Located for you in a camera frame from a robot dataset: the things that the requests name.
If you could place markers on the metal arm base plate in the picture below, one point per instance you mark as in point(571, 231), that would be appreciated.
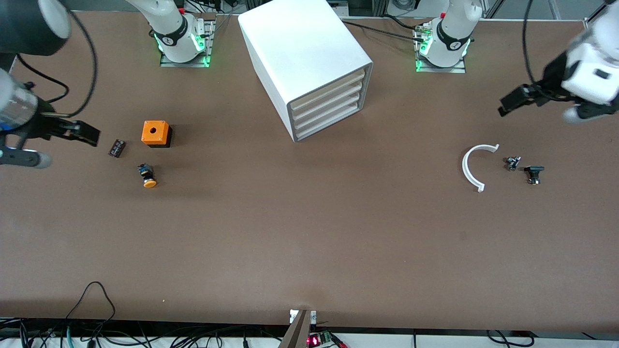
point(167, 62)
point(440, 70)

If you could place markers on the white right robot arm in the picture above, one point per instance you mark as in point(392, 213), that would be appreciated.
point(169, 19)

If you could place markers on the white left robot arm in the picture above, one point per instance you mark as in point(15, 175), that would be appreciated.
point(449, 34)

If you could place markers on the circuit board with red light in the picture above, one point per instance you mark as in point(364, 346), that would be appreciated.
point(314, 340)

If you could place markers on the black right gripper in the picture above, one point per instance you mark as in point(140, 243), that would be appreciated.
point(41, 126)

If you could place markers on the metal tee fitting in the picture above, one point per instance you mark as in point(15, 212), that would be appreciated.
point(511, 163)

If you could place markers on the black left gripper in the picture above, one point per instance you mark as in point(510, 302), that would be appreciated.
point(551, 77)

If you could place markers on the yellow mushroom push button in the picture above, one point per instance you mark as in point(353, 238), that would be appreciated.
point(149, 182)

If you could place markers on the small black contact block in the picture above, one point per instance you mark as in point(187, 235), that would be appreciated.
point(116, 148)

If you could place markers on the black switch component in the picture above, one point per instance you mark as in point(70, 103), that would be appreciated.
point(534, 170)

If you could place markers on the white plastic drawer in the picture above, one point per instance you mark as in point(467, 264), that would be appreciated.
point(329, 110)
point(329, 100)
point(329, 89)
point(329, 120)

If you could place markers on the aluminium profile bar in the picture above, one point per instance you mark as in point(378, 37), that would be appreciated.
point(300, 331)

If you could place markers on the orange box with hole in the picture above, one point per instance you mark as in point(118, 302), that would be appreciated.
point(154, 131)

